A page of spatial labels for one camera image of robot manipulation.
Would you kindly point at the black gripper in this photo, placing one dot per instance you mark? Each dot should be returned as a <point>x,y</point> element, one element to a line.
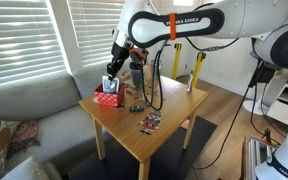
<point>119,60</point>

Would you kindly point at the white drink pack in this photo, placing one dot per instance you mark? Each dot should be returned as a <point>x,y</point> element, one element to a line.
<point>110,86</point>

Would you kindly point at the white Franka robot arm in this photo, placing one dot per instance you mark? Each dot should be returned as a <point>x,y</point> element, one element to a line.
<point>237,16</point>

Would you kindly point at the red patterned basket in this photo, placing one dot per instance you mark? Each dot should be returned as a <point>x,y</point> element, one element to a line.
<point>109,98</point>

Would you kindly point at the orange curved tool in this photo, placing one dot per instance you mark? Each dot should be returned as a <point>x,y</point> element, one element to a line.
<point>125,75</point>

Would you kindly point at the small wooden block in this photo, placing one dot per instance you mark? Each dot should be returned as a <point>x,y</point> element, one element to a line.
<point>130,91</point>

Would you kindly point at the grey plastic cup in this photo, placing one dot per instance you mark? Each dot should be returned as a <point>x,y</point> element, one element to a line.
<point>136,76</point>

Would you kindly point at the shiny metal cup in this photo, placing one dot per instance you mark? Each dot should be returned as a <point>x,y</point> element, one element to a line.
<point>154,68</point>

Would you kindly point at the white window blind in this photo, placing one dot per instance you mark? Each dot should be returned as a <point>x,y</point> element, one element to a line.
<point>17,40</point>
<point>94,30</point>

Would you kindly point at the small snack packet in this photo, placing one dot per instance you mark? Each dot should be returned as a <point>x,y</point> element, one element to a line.
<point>150,122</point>

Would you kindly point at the light wooden table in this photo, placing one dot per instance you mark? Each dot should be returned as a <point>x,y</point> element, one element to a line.
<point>170,100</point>

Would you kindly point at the grey fabric sofa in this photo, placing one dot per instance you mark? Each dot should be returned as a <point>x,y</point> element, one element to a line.
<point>34,100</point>

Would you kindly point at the dark blue rug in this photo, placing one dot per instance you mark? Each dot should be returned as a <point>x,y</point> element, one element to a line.
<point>170,156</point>

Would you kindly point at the red patterned cushion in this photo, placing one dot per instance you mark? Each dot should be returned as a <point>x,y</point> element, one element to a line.
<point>24,135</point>

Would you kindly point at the white leather sofa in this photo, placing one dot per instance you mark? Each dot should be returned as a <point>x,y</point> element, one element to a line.
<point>27,170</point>

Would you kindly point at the framed mirror panel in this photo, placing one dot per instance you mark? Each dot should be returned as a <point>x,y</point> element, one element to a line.
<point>255,156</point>

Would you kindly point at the white shelf unit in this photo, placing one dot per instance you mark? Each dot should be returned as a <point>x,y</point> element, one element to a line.
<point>285,103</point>

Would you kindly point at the yellow stand post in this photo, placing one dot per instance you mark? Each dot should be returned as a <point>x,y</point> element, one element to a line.
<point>176,61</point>
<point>198,68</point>

